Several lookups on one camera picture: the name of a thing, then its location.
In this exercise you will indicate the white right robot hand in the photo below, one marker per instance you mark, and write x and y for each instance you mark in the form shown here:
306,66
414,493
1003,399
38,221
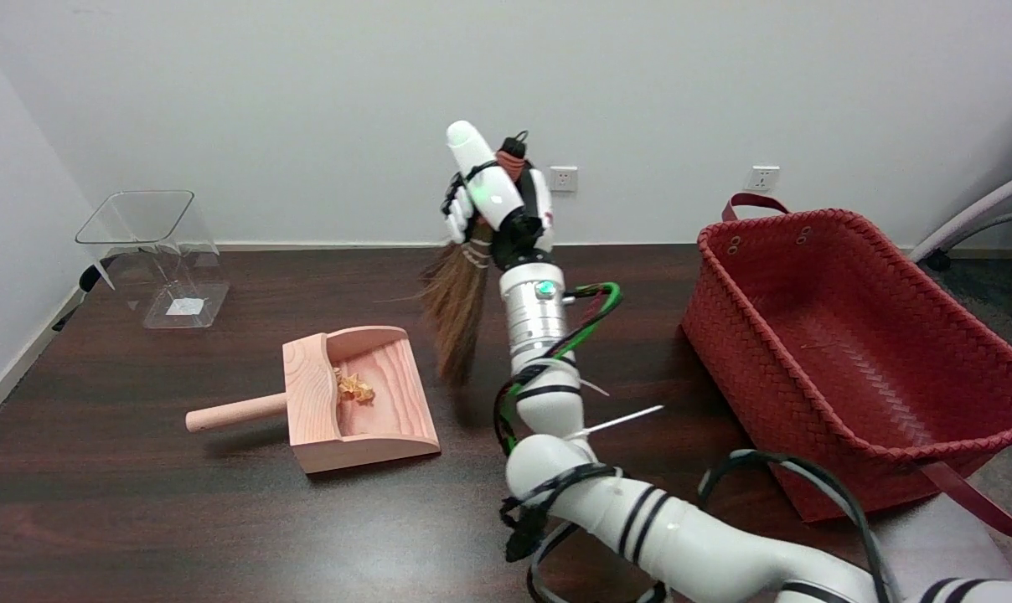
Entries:
498,197

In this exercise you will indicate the small straw hand broom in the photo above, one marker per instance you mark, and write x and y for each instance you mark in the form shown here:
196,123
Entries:
460,310

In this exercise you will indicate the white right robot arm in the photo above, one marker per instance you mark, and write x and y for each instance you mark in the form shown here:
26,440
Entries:
535,318

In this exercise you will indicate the wooden dustpan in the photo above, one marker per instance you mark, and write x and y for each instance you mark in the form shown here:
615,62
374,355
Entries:
389,410

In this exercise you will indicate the clear plastic container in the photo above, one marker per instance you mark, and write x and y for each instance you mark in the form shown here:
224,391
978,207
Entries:
179,306

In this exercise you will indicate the red woven basket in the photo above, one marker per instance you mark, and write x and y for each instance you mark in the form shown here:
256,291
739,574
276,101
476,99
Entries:
849,335

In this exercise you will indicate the black bar object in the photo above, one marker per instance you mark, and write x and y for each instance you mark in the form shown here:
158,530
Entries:
90,279

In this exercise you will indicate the white wall socket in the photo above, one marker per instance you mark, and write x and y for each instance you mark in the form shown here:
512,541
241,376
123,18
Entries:
761,178
565,178

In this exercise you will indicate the gray chair frame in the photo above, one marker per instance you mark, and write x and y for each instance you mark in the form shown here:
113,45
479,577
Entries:
992,205

